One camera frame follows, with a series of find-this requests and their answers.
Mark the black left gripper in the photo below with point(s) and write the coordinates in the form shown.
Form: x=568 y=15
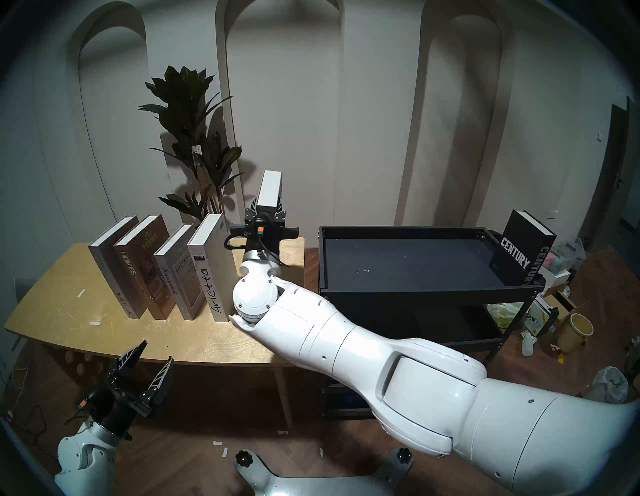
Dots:
x=115 y=407

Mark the tall green potted plant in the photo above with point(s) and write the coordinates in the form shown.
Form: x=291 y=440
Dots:
x=182 y=100

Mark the black metal shelf cart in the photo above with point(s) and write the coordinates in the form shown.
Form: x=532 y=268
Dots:
x=410 y=265

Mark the small white bottle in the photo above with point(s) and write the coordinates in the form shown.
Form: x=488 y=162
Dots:
x=528 y=346

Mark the brown Homes book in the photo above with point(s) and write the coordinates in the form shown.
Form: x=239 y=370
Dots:
x=142 y=265

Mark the clear plastic storage box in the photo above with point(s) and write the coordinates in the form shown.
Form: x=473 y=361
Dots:
x=570 y=255

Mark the dark door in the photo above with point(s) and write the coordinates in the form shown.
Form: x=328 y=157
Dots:
x=612 y=175

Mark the grey metal robot base plate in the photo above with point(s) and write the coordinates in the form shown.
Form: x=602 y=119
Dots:
x=320 y=485

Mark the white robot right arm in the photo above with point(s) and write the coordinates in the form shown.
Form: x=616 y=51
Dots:
x=425 y=380

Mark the black star knob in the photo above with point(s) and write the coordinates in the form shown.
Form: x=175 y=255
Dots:
x=404 y=455
x=244 y=458

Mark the green and white carton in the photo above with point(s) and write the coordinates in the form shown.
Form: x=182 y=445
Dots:
x=539 y=315

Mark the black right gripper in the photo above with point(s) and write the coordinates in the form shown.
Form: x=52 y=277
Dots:
x=265 y=230

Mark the yellow round bucket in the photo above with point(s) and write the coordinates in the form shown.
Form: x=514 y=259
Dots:
x=575 y=335

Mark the grey Special Issue book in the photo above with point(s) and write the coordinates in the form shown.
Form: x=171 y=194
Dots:
x=105 y=255

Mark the small red yellow object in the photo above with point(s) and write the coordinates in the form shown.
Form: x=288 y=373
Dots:
x=557 y=352

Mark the white bin with bag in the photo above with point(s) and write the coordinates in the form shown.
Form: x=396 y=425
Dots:
x=607 y=382

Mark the grey Discontent book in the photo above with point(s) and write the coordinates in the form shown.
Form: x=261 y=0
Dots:
x=172 y=282

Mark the black Century book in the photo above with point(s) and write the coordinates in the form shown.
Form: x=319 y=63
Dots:
x=512 y=255

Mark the brown cardboard box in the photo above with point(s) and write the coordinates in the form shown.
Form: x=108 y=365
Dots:
x=562 y=302

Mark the light wooden table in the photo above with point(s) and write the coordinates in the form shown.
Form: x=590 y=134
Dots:
x=165 y=340

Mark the light green plastic bag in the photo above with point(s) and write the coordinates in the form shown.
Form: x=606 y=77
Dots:
x=505 y=315

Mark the grey ianra book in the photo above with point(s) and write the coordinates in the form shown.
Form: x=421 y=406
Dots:
x=270 y=187

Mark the white square box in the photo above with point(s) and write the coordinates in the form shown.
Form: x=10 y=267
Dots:
x=555 y=277

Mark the white Arietta book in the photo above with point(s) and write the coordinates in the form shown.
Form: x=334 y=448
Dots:
x=215 y=270

